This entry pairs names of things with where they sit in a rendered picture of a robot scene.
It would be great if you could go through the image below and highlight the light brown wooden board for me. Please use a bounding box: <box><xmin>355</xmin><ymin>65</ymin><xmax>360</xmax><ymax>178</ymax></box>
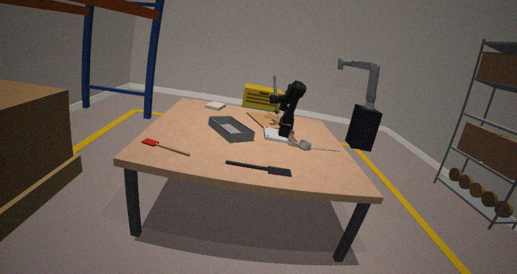
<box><xmin>247</xmin><ymin>112</ymin><xmax>280</xmax><ymax>129</ymax></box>

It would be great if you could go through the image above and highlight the red spatula with tan handle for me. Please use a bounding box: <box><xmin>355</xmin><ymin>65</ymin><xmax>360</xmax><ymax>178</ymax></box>
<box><xmin>141</xmin><ymin>139</ymin><xmax>190</xmax><ymax>156</ymax></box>

